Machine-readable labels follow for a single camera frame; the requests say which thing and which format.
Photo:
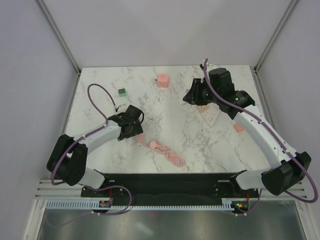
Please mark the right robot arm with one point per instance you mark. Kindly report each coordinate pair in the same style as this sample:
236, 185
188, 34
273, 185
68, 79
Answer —
286, 166

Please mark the beige deer cube socket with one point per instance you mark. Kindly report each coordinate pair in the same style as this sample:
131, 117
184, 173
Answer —
238, 128

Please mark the white triangular power strip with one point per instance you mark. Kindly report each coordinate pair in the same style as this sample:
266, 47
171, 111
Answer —
209, 113

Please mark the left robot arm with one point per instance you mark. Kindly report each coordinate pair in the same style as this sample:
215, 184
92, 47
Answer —
68, 160

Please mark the green cube plug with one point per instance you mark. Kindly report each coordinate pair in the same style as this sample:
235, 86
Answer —
122, 92

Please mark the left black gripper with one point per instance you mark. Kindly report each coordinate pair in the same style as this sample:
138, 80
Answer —
137, 130

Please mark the white slotted cable duct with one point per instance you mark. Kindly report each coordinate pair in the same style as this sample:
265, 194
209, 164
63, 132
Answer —
89, 204

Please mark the pink power strip with cord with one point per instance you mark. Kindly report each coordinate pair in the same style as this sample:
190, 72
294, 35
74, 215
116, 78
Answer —
160, 148

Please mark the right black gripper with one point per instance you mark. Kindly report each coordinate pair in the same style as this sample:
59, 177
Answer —
193, 96

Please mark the pink cube socket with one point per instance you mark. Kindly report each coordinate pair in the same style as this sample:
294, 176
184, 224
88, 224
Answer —
162, 80

